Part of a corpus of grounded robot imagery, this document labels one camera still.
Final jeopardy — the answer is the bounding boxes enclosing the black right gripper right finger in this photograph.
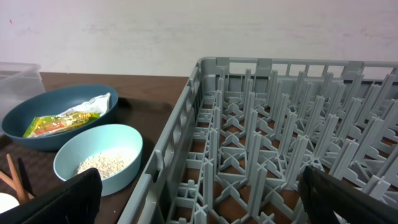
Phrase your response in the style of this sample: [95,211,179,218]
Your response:
[298,166,397,224]

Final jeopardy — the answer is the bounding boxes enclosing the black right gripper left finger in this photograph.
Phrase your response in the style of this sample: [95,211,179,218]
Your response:
[1,168,102,224]

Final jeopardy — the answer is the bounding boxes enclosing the light blue bowl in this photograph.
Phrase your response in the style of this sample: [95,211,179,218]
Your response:
[53,124,144,196]

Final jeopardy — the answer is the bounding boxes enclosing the green snack wrapper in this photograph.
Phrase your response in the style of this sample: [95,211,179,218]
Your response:
[23,93,111,138]

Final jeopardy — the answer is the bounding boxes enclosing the dark blue bowl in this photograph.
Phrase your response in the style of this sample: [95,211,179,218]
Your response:
[1,84,119,151]

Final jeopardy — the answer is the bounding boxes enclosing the grey dishwasher rack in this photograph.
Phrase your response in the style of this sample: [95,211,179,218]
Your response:
[119,57,397,223]

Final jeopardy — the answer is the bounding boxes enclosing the wooden chopstick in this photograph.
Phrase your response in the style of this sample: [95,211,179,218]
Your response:
[0,171,34,199]
[6,154,29,204]

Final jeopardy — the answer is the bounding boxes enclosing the small white cup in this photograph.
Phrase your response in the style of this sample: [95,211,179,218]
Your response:
[0,192,20,213]

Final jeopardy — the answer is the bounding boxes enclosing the brown serving tray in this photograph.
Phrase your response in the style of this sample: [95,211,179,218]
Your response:
[1,98,174,223]

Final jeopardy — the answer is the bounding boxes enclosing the clear plastic bin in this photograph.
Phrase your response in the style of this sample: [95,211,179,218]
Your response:
[0,62,45,121]

